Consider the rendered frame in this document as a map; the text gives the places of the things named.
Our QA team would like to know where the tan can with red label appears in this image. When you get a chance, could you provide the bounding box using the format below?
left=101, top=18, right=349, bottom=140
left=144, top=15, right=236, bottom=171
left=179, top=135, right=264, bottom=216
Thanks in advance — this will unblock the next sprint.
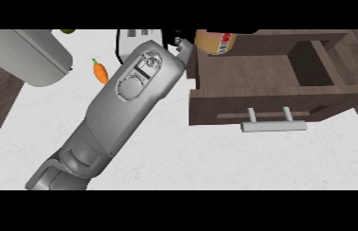
left=193, top=29, right=240, bottom=57

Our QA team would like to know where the pale grey drawer handle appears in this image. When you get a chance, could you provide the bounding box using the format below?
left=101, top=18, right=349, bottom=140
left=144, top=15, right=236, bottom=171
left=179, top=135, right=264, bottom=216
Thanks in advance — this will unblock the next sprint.
left=241, top=106, right=310, bottom=133

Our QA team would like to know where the brown wooden drawer box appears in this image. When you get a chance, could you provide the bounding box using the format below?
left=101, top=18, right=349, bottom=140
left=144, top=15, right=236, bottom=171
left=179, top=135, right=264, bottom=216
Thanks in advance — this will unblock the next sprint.
left=187, top=32, right=348, bottom=92

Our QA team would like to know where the white appliance with dark slots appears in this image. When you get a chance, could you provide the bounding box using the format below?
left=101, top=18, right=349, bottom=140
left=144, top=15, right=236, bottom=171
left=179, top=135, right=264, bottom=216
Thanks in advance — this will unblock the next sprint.
left=116, top=28, right=166, bottom=64

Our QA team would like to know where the pale grey rounded appliance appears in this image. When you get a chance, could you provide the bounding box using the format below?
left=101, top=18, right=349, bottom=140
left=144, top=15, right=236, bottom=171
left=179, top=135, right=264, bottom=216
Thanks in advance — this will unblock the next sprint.
left=0, top=28, right=74, bottom=88

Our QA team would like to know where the brown wooden panel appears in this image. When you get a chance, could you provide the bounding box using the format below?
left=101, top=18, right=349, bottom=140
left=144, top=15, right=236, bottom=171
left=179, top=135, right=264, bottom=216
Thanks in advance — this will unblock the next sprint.
left=0, top=67, right=25, bottom=129

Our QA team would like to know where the brown wooden drawer front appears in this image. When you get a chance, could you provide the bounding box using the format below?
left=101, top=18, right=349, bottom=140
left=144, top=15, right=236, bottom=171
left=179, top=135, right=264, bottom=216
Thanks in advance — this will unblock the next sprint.
left=188, top=84, right=358, bottom=127

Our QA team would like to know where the orange carrot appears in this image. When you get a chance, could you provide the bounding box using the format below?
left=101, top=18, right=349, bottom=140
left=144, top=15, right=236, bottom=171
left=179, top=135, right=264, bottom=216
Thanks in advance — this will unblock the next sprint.
left=91, top=58, right=111, bottom=85

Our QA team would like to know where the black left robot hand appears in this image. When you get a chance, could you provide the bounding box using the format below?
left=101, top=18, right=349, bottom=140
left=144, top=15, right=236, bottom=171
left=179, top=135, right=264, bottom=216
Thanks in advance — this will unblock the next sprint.
left=162, top=28, right=261, bottom=48

